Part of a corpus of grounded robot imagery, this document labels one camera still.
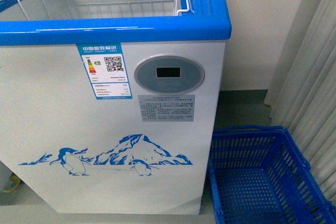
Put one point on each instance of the grey instruction sticker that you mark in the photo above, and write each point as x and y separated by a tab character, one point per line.
167	108

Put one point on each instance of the round grey control panel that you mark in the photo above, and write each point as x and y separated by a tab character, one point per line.
169	74

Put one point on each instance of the white blue chest freezer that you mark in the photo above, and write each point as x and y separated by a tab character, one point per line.
82	155

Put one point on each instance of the energy efficiency label sticker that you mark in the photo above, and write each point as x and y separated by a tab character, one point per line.
105	66

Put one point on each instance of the blue plastic shopping basket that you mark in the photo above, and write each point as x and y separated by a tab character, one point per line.
258	175

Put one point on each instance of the white vertical blinds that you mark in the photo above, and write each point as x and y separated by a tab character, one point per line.
302	96

